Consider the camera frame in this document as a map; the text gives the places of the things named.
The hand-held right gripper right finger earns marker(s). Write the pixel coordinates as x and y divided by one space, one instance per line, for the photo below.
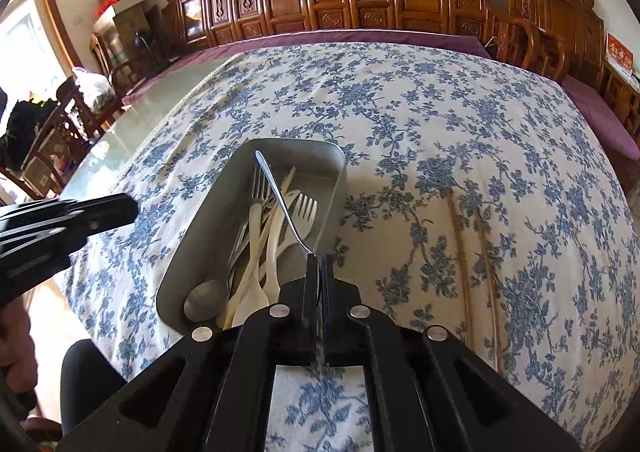
327 312

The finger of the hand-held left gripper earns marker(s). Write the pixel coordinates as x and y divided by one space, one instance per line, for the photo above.
105 212
45 244

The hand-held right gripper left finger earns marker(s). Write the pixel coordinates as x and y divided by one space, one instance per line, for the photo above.
312 312

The white ceramic spoon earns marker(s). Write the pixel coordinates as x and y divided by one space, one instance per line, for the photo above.
273 254

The white plastic spoon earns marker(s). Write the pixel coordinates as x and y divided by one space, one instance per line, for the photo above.
255 252

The grey utensil tray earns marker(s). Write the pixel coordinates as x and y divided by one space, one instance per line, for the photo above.
200 242

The cream plastic fork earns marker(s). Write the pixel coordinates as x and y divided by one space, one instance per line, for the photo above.
306 211

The silver metal cutlery piece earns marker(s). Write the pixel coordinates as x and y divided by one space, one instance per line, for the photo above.
280 197

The person's left hand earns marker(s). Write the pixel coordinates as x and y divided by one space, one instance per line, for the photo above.
17 347

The wooden dining chair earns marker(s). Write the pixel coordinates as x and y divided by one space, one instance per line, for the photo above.
75 119
110 62

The black backpack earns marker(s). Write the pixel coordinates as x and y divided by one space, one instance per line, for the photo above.
25 129

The clear plastic bag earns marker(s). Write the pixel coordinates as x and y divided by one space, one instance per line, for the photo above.
92 88

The person's black trouser leg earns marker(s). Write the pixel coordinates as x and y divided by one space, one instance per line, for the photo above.
87 387

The metal fork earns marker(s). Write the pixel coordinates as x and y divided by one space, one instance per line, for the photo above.
258 186

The cream chopstick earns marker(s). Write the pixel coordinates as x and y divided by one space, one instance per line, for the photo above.
289 175

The cardboard boxes stack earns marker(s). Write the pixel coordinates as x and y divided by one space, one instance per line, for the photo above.
115 11

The blue floral tablecloth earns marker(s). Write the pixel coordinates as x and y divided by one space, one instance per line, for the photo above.
450 142

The wooden armchair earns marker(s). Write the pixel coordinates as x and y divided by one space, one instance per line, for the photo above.
525 44

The short carved wooden sofa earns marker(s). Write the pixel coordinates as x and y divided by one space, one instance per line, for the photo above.
560 7

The orange wooden door frame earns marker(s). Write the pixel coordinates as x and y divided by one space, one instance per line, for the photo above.
55 17

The red wall poster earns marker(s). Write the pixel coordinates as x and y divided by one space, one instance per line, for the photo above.
620 54

